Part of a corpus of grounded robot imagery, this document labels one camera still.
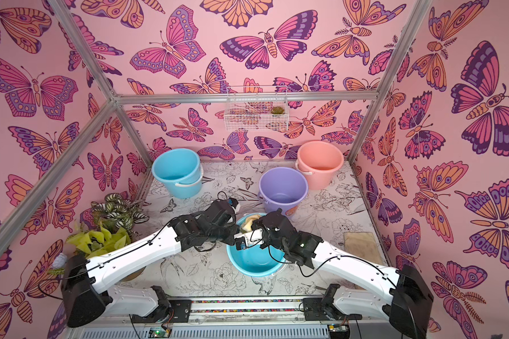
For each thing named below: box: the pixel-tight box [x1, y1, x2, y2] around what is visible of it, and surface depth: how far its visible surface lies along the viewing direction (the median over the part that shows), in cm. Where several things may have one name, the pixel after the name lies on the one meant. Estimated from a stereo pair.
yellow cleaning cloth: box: [240, 213, 261, 234], surface depth 71 cm
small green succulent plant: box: [270, 105, 285, 115], surface depth 94 cm
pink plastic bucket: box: [295, 140, 345, 190], surface depth 102 cm
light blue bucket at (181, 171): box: [151, 147, 204, 199], surface depth 100 cm
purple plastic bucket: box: [257, 166, 309, 217], surface depth 94 cm
